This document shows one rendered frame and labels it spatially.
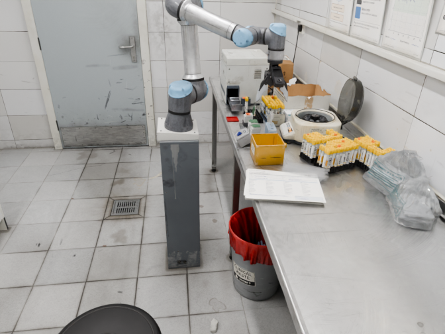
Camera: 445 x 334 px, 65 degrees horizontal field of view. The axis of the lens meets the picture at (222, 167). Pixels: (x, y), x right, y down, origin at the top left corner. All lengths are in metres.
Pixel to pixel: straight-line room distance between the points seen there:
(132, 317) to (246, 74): 1.57
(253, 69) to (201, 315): 1.48
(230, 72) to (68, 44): 1.79
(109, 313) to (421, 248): 1.03
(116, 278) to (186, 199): 0.67
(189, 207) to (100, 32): 2.03
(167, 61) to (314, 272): 2.82
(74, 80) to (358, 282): 3.13
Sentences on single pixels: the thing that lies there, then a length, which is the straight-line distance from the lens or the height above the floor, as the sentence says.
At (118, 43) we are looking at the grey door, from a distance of 3.51.
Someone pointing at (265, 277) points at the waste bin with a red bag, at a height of 0.20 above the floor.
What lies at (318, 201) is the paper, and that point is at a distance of 1.37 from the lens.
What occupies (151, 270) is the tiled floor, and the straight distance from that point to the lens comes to 2.32.
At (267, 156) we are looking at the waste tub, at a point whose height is 0.92.
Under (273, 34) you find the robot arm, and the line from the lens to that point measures 1.66.
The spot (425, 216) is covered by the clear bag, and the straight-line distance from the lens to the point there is 1.38.
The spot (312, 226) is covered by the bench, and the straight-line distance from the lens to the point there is 1.26.
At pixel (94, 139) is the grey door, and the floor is 0.10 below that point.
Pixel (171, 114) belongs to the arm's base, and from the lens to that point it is 1.80.
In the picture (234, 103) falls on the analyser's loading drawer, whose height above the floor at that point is 0.93.
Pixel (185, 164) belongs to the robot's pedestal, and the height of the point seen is 0.74.
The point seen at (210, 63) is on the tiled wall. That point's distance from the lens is 3.59.
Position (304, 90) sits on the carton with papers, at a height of 0.98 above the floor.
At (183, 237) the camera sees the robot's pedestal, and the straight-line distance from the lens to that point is 2.14.
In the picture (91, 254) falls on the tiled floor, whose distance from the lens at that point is 2.51.
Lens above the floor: 1.63
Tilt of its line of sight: 29 degrees down
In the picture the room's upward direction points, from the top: 2 degrees clockwise
